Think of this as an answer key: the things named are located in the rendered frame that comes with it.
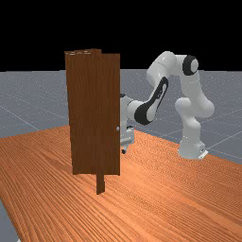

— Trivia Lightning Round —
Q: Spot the brown wooden door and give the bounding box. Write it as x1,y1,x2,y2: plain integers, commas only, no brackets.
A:
63,47,122,196

